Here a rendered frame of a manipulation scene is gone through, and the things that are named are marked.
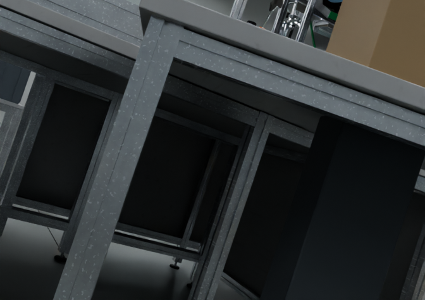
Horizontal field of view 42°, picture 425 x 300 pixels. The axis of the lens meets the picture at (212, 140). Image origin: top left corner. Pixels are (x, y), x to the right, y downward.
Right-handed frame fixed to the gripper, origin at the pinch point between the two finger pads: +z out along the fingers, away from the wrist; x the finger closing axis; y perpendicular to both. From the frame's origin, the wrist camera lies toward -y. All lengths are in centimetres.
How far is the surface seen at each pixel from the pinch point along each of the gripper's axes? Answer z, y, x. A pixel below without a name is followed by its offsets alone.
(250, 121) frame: 9.1, 43.6, -3.9
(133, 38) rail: 7.8, 32.1, -36.9
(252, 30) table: -33, 80, -40
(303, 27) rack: 1.9, -1.5, 19.1
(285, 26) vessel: 37, -69, 55
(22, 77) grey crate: 156, -106, -34
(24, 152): 132, -32, -31
